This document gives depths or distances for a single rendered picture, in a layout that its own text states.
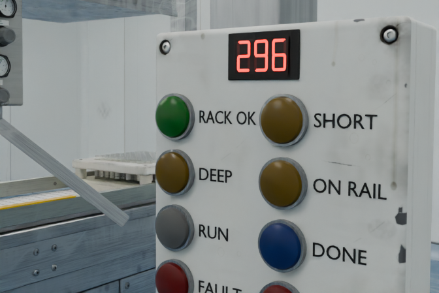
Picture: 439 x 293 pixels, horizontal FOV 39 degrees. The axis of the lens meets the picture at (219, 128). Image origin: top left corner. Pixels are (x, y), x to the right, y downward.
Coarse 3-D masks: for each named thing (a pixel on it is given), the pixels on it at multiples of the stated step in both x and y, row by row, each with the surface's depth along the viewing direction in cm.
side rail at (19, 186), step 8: (48, 176) 146; (0, 184) 135; (8, 184) 136; (16, 184) 138; (24, 184) 140; (32, 184) 142; (40, 184) 143; (48, 184) 145; (56, 184) 147; (64, 184) 149; (0, 192) 135; (8, 192) 136; (16, 192) 138; (24, 192) 140; (32, 192) 142
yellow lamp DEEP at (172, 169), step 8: (160, 160) 40; (168, 160) 39; (176, 160) 39; (184, 160) 39; (160, 168) 40; (168, 168) 39; (176, 168) 39; (184, 168) 39; (160, 176) 40; (168, 176) 39; (176, 176) 39; (184, 176) 39; (160, 184) 40; (168, 184) 39; (176, 184) 39; (184, 184) 39; (176, 192) 39
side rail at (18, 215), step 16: (112, 192) 125; (128, 192) 128; (144, 192) 132; (16, 208) 106; (32, 208) 109; (48, 208) 112; (64, 208) 115; (80, 208) 118; (96, 208) 121; (0, 224) 104; (16, 224) 106
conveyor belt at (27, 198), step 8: (56, 192) 145; (64, 192) 145; (72, 192) 146; (0, 200) 133; (8, 200) 133; (16, 200) 133; (24, 200) 133; (32, 200) 133; (144, 200) 135; (152, 200) 137; (120, 208) 129; (64, 216) 117; (72, 216) 119; (80, 216) 120; (24, 224) 110; (32, 224) 111; (0, 232) 106
